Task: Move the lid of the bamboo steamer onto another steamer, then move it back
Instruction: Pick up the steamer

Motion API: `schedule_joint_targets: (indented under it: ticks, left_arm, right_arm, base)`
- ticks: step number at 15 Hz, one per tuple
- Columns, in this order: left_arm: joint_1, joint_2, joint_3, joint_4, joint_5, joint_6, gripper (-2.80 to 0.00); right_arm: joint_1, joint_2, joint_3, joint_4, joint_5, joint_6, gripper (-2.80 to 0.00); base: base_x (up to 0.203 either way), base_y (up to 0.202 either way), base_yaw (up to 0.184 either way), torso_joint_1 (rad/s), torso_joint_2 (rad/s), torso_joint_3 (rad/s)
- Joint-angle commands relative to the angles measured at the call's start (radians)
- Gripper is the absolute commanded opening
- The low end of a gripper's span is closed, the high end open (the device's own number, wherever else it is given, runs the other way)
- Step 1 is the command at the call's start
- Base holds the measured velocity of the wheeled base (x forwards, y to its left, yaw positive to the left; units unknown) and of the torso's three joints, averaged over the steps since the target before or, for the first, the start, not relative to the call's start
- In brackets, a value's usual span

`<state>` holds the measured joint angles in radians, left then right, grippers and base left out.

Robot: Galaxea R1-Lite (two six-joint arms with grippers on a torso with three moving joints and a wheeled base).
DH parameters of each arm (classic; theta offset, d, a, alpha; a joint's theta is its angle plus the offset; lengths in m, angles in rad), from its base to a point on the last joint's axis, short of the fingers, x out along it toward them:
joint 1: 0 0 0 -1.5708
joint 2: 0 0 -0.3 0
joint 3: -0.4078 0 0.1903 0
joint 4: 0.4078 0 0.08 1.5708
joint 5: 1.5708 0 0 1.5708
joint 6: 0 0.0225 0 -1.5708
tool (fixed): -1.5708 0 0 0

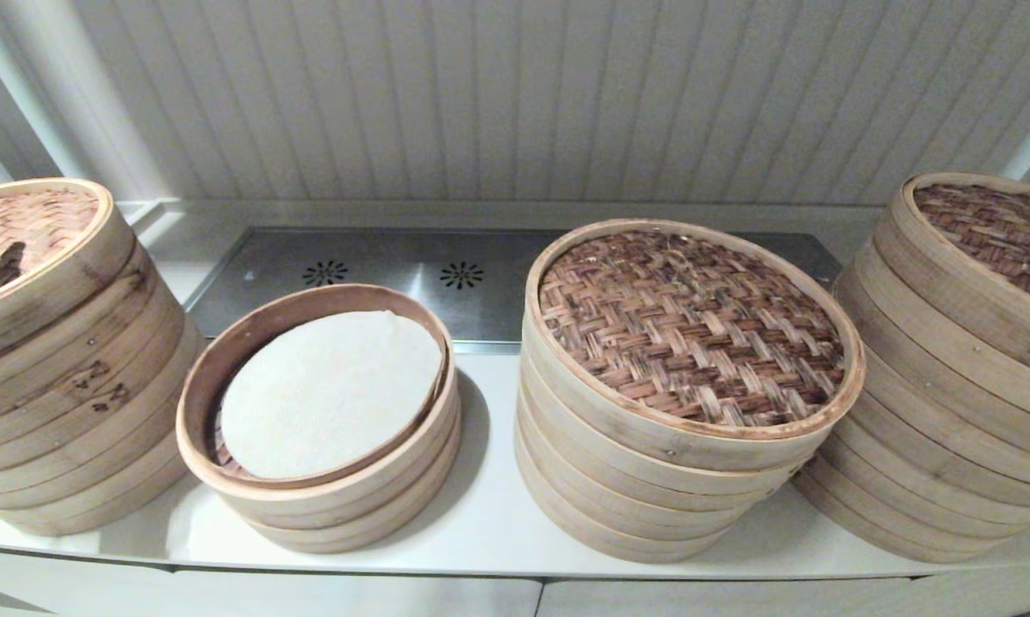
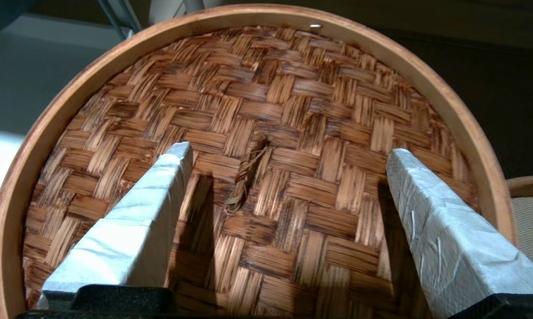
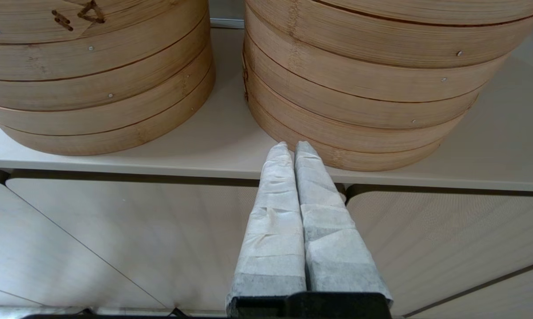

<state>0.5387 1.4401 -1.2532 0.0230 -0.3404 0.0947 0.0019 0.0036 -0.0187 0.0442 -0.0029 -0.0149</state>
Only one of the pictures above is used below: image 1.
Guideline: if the white cabinet door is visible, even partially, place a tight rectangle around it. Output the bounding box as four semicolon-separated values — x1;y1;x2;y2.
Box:
0;548;175;617
536;576;919;617
171;567;543;617

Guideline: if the stainless steel steam panel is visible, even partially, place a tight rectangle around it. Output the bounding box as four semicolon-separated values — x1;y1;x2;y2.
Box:
185;227;843;356

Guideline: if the white round liner cloth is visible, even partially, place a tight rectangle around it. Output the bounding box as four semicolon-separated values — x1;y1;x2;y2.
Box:
219;310;444;481

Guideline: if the bamboo steamer basket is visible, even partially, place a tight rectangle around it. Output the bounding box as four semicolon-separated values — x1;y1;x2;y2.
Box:
515;343;824;519
0;300;203;485
515;411;799;565
224;420;464;555
823;261;1030;515
791;403;1030;565
177;283;462;530
0;386;203;538

